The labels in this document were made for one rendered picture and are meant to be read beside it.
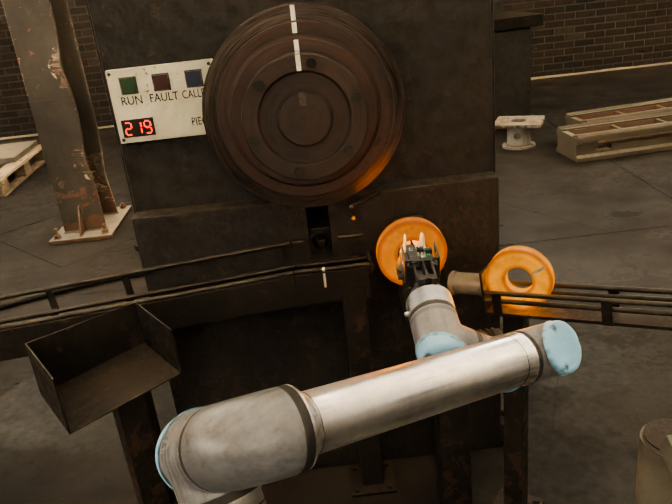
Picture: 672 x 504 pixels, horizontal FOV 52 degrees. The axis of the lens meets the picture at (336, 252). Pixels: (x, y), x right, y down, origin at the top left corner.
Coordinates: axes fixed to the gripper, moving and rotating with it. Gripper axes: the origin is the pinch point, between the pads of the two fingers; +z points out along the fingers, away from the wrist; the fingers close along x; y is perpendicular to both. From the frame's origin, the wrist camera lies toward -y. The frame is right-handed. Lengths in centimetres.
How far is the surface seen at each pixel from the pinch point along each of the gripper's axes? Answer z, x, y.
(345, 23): 33, 9, 37
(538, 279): -2.3, -28.9, -12.5
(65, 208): 245, 177, -143
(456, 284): 6.2, -12.2, -19.3
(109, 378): -8, 71, -24
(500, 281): 1.4, -21.4, -15.3
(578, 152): 276, -161, -161
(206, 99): 30, 42, 25
